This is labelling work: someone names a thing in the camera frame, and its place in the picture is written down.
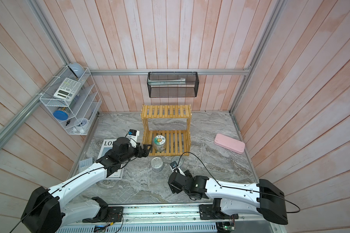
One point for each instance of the white wire wall rack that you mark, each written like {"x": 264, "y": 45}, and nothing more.
{"x": 86, "y": 103}

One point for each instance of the bamboo two-tier shelf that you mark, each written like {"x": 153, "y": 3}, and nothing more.
{"x": 176, "y": 141}

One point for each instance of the black mesh wall basket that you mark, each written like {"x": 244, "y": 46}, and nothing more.
{"x": 189, "y": 90}

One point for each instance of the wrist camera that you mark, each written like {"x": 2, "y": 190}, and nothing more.
{"x": 133, "y": 135}
{"x": 175, "y": 169}

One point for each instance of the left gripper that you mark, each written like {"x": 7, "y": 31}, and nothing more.
{"x": 146, "y": 152}

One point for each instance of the sunflower lid seed jar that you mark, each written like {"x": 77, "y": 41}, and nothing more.
{"x": 159, "y": 143}

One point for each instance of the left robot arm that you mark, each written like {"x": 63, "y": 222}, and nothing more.
{"x": 47, "y": 210}

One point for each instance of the Loewe magazine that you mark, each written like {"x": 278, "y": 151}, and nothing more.
{"x": 105, "y": 146}

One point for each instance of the booklet in mesh basket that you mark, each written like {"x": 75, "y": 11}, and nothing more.
{"x": 181, "y": 81}

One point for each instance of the white calculator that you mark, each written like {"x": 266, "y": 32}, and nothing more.
{"x": 67, "y": 90}

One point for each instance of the blue lid container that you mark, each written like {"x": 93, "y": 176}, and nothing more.
{"x": 61, "y": 113}

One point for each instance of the pink case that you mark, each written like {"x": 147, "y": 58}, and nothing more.
{"x": 229, "y": 143}

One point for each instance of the white label tin can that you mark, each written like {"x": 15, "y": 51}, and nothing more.
{"x": 157, "y": 164}

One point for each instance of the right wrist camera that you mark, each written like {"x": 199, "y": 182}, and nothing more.
{"x": 175, "y": 169}

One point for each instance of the white cup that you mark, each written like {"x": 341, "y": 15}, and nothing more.
{"x": 80, "y": 125}

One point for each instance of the purple label tin can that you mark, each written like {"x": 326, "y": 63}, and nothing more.
{"x": 179, "y": 160}

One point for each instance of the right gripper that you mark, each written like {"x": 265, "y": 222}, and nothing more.
{"x": 173, "y": 188}

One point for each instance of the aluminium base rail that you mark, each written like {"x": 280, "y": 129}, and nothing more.
{"x": 157, "y": 218}

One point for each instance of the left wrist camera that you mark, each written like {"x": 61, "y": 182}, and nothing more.
{"x": 133, "y": 135}

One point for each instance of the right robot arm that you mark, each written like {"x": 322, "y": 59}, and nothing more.
{"x": 262, "y": 198}

